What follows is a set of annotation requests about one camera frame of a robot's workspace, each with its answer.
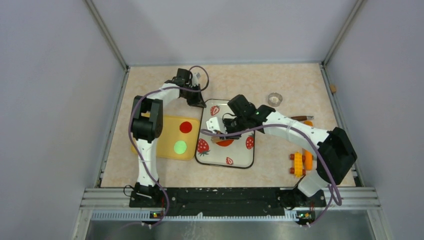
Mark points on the yellow plastic tray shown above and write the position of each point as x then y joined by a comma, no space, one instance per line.
171,133

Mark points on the orange dough disc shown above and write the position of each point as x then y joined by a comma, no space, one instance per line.
225,143

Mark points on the small wooden corner stopper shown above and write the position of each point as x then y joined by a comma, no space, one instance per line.
332,88

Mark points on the wooden pastry roller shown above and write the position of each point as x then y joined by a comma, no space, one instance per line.
219,138

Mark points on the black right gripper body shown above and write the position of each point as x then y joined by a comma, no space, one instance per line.
237,123

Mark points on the steel scraper wooden handle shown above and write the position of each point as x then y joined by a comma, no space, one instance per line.
301,118

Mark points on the yellow red toy block car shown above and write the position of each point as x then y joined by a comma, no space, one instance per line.
298,168

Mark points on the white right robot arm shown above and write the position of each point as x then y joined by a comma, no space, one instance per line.
334,152

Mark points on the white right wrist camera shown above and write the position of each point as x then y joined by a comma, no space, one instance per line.
216,125

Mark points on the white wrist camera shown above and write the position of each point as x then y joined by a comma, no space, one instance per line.
216,125
195,78

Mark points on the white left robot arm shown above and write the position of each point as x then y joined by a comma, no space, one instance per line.
147,121

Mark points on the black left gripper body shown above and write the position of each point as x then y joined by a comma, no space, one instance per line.
192,98

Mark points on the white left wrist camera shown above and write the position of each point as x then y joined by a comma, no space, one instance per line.
195,78

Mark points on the red dough disc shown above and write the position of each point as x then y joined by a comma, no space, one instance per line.
186,127

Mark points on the white strawberry enamel tray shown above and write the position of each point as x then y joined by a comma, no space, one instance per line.
231,153

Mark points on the orange toy microphone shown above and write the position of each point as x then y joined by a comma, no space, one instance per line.
307,160

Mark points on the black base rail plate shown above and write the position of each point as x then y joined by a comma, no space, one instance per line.
227,202

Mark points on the green dough disc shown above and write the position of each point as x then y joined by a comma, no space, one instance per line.
180,147

